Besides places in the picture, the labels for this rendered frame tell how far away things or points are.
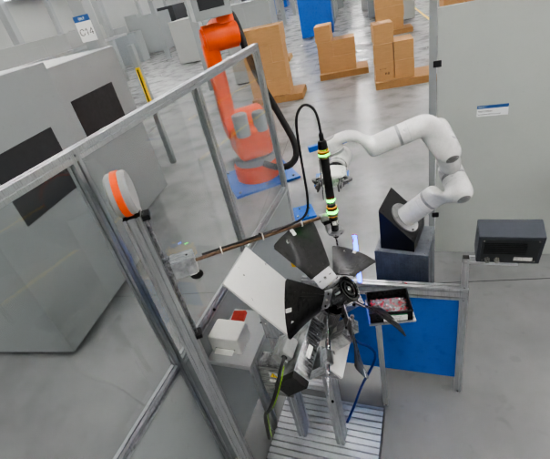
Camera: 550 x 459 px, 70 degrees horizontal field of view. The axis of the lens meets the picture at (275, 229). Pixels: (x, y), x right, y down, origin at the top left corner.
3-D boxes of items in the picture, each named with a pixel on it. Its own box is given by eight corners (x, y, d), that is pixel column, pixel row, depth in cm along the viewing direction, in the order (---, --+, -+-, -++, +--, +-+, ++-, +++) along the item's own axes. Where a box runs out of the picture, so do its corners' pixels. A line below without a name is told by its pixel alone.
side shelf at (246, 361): (208, 363, 198) (207, 360, 197) (236, 312, 226) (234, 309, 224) (251, 371, 189) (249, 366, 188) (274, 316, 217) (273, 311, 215)
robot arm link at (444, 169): (448, 198, 205) (437, 174, 213) (472, 188, 201) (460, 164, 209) (430, 147, 166) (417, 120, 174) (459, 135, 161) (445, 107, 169)
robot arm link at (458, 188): (432, 192, 219) (467, 167, 202) (443, 220, 210) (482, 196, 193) (417, 188, 214) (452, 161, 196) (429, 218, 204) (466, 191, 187)
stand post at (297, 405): (300, 443, 239) (258, 307, 179) (304, 429, 246) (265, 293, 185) (308, 444, 237) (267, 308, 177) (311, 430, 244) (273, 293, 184)
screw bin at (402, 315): (370, 324, 201) (369, 314, 197) (366, 301, 215) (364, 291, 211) (413, 321, 197) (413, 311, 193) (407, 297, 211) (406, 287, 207)
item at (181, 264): (173, 282, 149) (166, 265, 144) (172, 271, 155) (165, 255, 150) (199, 273, 150) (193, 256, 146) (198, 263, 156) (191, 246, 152)
